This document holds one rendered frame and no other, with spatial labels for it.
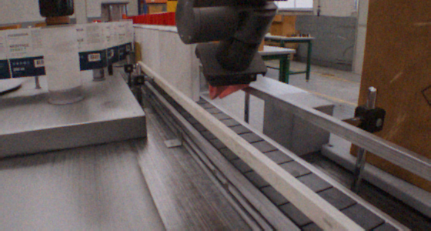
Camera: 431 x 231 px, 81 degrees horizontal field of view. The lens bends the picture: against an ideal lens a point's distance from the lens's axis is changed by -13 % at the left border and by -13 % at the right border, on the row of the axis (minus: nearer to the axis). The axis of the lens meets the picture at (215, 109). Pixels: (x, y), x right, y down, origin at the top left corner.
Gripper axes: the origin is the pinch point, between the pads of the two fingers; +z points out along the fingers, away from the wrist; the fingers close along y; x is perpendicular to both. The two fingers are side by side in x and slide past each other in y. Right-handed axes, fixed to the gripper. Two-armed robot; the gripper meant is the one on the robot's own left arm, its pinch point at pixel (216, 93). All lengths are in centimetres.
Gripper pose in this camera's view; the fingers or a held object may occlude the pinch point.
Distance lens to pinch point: 51.1
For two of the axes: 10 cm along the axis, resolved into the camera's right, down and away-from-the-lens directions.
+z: -2.7, 5.7, 7.8
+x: 3.2, 8.2, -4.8
